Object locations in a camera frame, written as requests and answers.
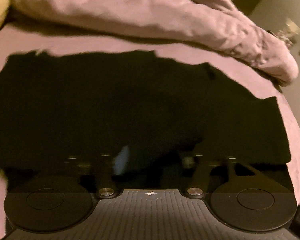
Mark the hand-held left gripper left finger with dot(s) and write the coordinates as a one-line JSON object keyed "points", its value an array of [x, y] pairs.
{"points": [[121, 160]]}

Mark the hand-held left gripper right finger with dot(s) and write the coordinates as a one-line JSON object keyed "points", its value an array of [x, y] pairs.
{"points": [[199, 177]]}

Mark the black garment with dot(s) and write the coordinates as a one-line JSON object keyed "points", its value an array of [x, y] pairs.
{"points": [[115, 105]]}

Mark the pink comforter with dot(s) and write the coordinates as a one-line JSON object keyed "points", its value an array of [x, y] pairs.
{"points": [[150, 12]]}

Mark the pale crumpled object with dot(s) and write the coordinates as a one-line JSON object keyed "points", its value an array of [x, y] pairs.
{"points": [[288, 31]]}

